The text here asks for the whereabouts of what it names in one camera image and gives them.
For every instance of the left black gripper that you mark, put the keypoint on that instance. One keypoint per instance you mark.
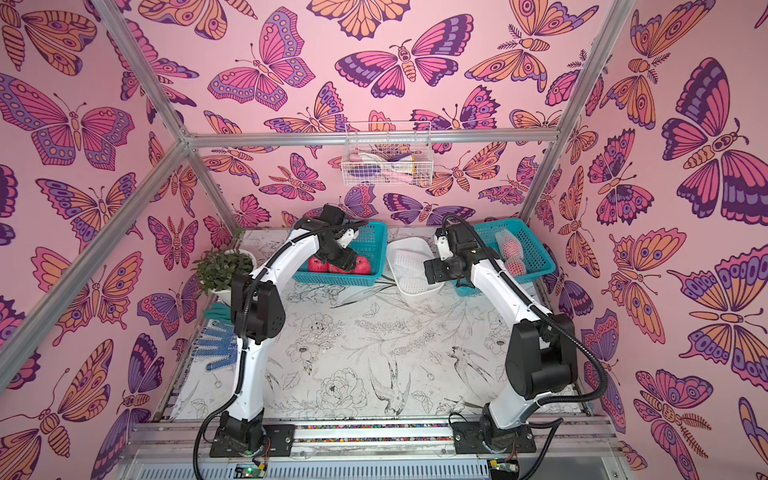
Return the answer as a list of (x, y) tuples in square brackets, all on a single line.
[(348, 262)]

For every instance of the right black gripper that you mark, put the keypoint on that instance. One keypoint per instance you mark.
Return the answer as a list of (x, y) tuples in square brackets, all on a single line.
[(435, 271)]

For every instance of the red apple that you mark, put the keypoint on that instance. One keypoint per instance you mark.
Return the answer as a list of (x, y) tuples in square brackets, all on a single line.
[(316, 265), (336, 270)]

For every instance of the netted apple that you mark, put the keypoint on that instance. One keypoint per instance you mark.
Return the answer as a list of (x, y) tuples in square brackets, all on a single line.
[(509, 245), (362, 266), (515, 266)]

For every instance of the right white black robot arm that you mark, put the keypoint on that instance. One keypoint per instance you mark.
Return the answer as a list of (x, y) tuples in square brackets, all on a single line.
[(543, 349)]

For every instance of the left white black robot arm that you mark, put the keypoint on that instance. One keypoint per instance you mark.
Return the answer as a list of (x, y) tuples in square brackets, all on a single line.
[(258, 316)]

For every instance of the left teal plastic basket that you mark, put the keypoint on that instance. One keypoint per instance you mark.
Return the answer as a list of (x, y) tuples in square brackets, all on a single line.
[(370, 243)]

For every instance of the teal plastic basket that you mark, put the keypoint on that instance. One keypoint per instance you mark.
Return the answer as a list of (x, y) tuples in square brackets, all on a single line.
[(536, 259), (370, 243)]

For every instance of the white plastic tray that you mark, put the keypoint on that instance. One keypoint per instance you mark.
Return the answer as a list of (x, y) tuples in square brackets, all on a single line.
[(406, 258)]

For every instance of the right teal plastic basket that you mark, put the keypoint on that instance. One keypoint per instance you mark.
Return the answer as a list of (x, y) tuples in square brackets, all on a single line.
[(536, 259)]

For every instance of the potted green plant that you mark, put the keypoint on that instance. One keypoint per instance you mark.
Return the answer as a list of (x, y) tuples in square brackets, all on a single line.
[(218, 267)]

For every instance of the blue dotted work glove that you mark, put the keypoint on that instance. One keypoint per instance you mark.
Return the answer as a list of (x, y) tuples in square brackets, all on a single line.
[(216, 347)]

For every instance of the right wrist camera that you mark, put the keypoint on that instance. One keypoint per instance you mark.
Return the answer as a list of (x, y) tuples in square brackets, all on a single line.
[(443, 247)]

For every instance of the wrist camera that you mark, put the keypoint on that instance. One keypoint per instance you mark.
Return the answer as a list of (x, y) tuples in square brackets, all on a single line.
[(345, 237), (443, 247)]

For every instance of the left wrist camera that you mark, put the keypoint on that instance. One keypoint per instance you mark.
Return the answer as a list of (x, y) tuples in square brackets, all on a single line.
[(345, 237)]

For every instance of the white wire wall basket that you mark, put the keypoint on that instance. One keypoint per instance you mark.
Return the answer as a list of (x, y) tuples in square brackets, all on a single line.
[(385, 152)]

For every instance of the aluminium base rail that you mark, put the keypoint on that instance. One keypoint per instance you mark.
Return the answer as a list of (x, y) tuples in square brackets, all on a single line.
[(418, 448)]

